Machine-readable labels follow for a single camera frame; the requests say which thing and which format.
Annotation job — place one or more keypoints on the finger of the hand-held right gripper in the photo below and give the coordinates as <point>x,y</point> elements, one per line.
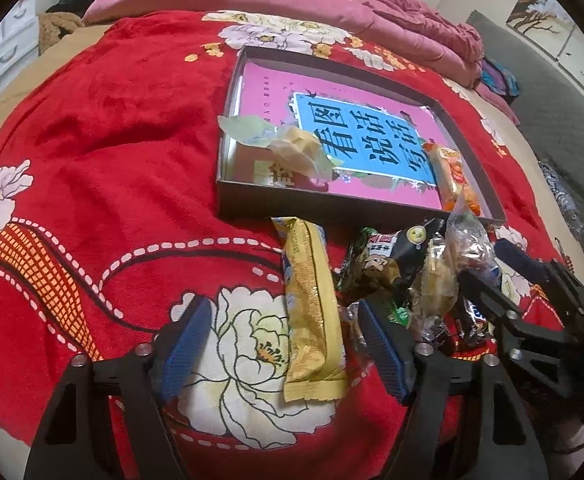
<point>521,260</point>
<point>486,292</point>

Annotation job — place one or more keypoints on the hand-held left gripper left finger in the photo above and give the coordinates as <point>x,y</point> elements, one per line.
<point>187,345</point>

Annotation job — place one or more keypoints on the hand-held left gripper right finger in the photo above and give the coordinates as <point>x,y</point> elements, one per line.
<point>384,352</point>

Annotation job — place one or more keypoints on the round green label packet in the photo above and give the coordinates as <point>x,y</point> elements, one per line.
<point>399,316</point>

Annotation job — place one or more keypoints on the clear pastry packet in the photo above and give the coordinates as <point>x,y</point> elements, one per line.
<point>436,285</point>

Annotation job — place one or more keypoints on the clear candy bag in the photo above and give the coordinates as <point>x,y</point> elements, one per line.
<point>469,240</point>

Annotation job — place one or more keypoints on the long yellow snack packet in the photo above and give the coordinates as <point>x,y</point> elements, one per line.
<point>312,310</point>

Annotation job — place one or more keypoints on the black and green snack packet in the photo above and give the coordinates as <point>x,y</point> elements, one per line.
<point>386,255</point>

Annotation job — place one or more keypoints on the orange snack packet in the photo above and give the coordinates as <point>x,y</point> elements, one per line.
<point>449,170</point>

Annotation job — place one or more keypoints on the dark shallow cardboard box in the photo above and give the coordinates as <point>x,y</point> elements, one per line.
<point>322,207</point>

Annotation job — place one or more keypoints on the pale green pastry packet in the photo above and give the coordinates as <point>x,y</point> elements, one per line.
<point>292,147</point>

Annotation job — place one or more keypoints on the person's right forearm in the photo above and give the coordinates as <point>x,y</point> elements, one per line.
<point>576,440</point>

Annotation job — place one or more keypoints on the grey patterned cloth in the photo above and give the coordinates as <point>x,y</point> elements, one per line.
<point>561,200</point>

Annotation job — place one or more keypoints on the grey padded headboard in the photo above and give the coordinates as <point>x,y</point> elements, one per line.
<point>546,100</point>

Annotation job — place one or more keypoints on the purple and blue cloth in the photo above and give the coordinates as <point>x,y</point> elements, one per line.
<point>499,77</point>

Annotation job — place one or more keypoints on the red floral blanket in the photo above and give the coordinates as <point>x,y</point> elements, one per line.
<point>122,160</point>

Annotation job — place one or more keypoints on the crumpled pink quilt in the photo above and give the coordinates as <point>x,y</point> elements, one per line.
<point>421,30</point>

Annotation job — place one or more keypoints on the pink and blue book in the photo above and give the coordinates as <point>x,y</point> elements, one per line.
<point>272,90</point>

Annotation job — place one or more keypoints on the brown plush toy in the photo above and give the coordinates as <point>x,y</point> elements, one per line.
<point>57,25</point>

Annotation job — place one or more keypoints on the white drawer cabinet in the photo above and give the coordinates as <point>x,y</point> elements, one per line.
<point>7,45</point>

